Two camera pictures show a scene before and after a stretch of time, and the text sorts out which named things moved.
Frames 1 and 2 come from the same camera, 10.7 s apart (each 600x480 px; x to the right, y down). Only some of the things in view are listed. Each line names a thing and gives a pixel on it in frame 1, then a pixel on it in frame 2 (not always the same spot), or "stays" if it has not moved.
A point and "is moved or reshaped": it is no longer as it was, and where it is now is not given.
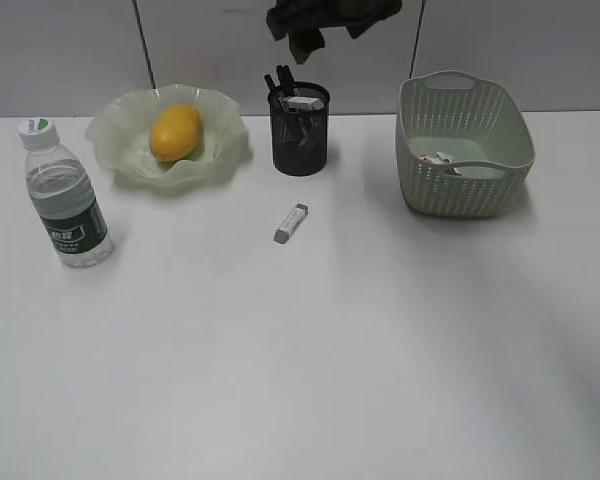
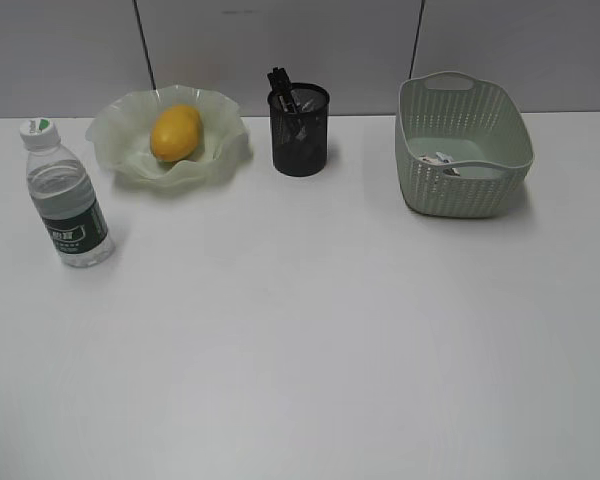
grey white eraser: (302, 103) is moved or reshaped
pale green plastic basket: (482, 128) stays
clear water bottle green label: (66, 196) stays
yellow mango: (175, 132) stays
